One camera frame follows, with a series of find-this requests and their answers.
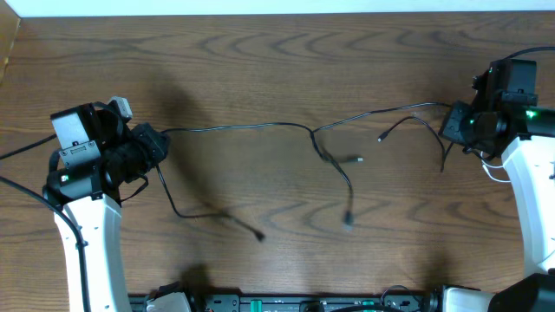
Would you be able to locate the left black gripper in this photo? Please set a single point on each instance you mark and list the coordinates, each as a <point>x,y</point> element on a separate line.
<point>157,146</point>

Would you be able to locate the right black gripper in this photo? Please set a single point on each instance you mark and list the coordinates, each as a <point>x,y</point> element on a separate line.
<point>450,127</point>

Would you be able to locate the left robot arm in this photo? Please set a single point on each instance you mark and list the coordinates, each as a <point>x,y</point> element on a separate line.
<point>98,153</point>

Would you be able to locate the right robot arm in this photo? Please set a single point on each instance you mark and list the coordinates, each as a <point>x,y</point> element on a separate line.
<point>526,151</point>

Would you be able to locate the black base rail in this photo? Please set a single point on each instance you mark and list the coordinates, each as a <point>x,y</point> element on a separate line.
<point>181,297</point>

